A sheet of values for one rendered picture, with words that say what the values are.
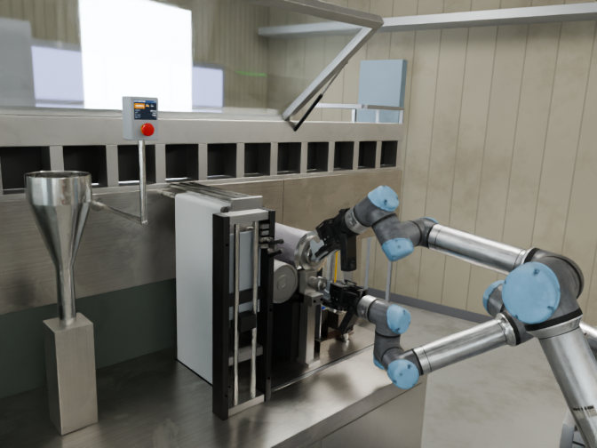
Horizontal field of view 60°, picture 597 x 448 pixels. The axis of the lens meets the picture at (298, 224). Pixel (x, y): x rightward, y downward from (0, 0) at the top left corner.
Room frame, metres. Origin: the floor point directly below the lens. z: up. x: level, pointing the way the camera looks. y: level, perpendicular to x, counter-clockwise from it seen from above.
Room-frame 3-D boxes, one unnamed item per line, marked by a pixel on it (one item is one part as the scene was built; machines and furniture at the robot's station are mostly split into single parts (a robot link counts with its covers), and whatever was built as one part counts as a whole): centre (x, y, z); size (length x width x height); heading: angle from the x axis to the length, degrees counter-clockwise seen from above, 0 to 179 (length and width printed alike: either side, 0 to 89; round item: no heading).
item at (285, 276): (1.59, 0.12, 1.18); 0.26 x 0.12 x 0.12; 43
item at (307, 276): (1.52, -0.05, 1.05); 0.06 x 0.05 x 0.31; 43
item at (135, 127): (1.22, 0.38, 1.66); 0.07 x 0.07 x 0.10; 43
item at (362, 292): (1.53, -0.17, 1.12); 0.12 x 0.08 x 0.09; 43
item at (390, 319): (1.42, -0.28, 1.11); 0.11 x 0.08 x 0.09; 43
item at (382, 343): (1.40, -0.28, 1.01); 0.11 x 0.08 x 0.11; 7
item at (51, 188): (1.16, 0.55, 1.50); 0.14 x 0.14 x 0.06
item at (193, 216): (1.46, 0.30, 1.17); 0.34 x 0.05 x 0.54; 43
